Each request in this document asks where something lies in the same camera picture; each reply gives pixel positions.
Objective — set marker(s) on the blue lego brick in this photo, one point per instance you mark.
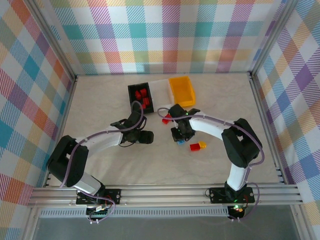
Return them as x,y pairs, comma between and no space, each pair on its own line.
180,143

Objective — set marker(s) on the red lego brick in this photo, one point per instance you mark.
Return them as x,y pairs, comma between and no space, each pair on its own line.
194,147
146,101
148,107
137,94
165,121
143,92

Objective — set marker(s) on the yellow lego brick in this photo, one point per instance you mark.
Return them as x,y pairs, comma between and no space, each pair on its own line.
203,144

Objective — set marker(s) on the yellow plastic bin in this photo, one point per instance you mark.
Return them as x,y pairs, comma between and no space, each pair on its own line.
182,92

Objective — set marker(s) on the white plastic bin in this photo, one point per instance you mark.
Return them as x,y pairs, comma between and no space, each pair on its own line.
160,92

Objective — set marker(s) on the black plastic bin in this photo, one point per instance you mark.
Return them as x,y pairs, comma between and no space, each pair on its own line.
133,87

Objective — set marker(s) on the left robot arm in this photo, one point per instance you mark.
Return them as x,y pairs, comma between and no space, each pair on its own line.
67,160

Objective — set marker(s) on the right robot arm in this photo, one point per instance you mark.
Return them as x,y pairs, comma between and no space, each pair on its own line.
240,147

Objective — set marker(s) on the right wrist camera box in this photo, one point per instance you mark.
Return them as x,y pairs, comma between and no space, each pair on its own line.
175,133

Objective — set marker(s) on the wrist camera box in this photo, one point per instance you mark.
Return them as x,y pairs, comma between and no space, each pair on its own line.
175,133
137,119

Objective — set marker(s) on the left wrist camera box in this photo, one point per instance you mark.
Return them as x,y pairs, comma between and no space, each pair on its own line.
137,119

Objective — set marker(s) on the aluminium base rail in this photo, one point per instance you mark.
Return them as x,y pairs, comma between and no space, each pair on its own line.
162,196

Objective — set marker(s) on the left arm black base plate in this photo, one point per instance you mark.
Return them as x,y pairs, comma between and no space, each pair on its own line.
117,193

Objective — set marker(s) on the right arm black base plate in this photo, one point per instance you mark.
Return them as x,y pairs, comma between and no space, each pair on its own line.
217,195

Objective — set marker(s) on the aluminium side rail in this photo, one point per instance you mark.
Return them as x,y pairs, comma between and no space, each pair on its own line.
62,130
260,100

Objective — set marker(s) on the aluminium frame post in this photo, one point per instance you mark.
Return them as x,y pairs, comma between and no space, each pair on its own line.
53,37
272,37

